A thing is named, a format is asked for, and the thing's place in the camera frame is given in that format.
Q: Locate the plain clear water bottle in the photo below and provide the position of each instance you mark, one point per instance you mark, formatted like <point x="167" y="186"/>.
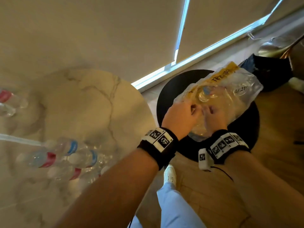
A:
<point x="6" y="110"/>

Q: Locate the wide beige roller blind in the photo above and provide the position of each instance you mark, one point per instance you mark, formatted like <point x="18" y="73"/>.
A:
<point x="95" y="33"/>

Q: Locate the person's left fingers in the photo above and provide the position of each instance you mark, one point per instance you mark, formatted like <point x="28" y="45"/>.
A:
<point x="195" y="109"/>

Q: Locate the white soft object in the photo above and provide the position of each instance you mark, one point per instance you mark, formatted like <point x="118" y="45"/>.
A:
<point x="296" y="84"/>

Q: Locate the person's left hand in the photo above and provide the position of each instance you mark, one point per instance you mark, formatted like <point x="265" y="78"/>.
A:
<point x="178" y="117"/>

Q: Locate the black round stool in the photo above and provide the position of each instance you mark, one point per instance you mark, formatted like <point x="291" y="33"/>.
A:
<point x="173" y="92"/>

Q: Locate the black left wristband with markers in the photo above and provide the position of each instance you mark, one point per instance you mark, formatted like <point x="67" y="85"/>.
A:
<point x="159" y="144"/>

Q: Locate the person's right forearm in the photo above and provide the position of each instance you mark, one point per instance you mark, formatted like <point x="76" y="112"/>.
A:
<point x="266" y="192"/>

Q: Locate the person's right fingers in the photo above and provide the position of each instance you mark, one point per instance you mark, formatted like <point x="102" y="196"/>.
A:
<point x="206" y="111"/>

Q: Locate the clear plastic rod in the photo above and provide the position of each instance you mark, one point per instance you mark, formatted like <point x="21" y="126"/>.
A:
<point x="19" y="140"/>

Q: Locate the white window frame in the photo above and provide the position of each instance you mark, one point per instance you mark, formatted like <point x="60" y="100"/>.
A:
<point x="166" y="68"/>

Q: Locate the red label water bottle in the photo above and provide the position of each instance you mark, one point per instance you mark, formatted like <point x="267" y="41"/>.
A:
<point x="10" y="98"/>

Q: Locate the narrow beige roller blind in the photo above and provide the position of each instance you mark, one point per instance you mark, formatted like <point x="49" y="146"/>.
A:
<point x="220" y="23"/>

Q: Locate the black bag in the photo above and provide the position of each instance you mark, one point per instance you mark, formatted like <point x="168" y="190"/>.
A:
<point x="270" y="71"/>

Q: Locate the clear yellow plastic bag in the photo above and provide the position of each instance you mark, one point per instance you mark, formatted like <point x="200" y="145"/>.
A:
<point x="235" y="92"/>

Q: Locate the person's right hand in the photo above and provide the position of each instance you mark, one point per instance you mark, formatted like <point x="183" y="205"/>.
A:
<point x="215" y="121"/>

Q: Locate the black right wristband with markers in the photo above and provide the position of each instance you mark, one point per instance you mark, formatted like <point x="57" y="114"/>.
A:
<point x="223" y="146"/>

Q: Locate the cluster of clear water bottles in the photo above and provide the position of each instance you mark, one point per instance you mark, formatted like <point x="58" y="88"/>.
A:
<point x="71" y="159"/>

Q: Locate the blue cap plastic bottle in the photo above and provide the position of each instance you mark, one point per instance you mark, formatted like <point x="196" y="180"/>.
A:
<point x="205" y="93"/>

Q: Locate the person's left forearm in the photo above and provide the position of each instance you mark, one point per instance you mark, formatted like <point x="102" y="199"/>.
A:
<point x="114" y="192"/>

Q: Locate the shiny metallic object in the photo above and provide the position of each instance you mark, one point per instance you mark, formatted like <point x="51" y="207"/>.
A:
<point x="275" y="46"/>

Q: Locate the black wristband with markers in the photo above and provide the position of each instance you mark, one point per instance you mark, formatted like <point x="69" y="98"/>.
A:
<point x="223" y="146"/>
<point x="159" y="144"/>

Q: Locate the light blue trouser leg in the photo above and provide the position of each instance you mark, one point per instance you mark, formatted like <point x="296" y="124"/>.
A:
<point x="175" y="208"/>

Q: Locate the white shoe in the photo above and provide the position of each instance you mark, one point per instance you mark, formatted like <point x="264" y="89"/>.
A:
<point x="170" y="175"/>

